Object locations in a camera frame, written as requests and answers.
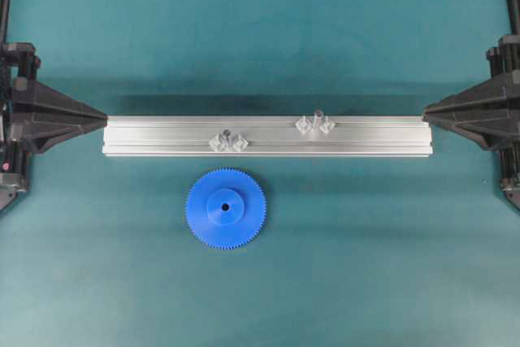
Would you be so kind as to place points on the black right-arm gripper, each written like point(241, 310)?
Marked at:
point(492, 94)

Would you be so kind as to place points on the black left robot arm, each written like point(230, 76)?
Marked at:
point(34, 117)

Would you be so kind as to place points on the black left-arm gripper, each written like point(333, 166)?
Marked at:
point(19, 66)

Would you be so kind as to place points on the clear bracket right of shaft C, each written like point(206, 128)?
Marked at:
point(239, 143)

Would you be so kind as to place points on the clear bracket left of shaft C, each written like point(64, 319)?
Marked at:
point(218, 143)

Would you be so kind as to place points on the clear bracket right of shaft D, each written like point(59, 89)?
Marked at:
point(327, 125)

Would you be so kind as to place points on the large blue plastic gear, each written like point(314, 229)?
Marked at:
point(226, 208)

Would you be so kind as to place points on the clear bracket left of shaft D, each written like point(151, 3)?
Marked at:
point(303, 125)

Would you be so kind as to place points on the clear bracket of shaft c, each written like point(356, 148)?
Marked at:
point(239, 143)
point(218, 143)

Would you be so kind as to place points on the steel shaft near rail centre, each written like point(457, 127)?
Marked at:
point(227, 136)

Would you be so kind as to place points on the steel shaft right of centre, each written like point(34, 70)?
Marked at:
point(317, 119)

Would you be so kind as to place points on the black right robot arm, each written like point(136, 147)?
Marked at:
point(488, 113)

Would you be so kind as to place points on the long aluminium extrusion rail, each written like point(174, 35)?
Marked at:
point(268, 136)

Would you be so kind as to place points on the clear bracket of shaft d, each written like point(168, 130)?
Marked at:
point(303, 125)
point(327, 125)

